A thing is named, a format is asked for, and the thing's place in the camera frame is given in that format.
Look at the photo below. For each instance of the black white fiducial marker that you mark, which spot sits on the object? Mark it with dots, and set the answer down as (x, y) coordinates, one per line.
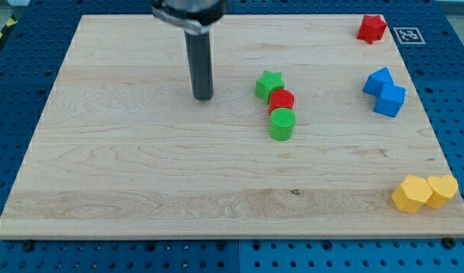
(409, 36)

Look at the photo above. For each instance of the red cylinder block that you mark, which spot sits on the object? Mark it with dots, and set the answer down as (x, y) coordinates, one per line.
(281, 98)

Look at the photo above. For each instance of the blue triangle block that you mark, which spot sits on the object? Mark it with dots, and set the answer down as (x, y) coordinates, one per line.
(376, 80)

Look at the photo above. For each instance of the yellow hexagon block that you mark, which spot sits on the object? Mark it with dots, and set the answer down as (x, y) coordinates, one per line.
(412, 194)

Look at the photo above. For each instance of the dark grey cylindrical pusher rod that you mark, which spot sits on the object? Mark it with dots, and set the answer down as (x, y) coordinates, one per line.
(200, 65)

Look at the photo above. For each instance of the light wooden board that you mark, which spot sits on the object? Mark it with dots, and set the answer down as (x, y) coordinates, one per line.
(123, 151)

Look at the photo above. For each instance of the green cylinder block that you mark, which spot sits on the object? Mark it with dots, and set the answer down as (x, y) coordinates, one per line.
(282, 121)

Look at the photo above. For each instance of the silver robot tool mount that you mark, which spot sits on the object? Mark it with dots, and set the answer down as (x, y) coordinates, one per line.
(195, 17)

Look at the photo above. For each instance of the yellow heart block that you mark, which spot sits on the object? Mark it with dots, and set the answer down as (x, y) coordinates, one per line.
(443, 190)

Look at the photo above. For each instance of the blue cube block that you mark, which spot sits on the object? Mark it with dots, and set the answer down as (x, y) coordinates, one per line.
(390, 100)

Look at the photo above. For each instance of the green star block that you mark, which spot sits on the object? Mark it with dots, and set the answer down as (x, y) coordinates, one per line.
(267, 84)

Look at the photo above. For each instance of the red star block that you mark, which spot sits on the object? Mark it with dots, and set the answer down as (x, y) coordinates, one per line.
(371, 28)

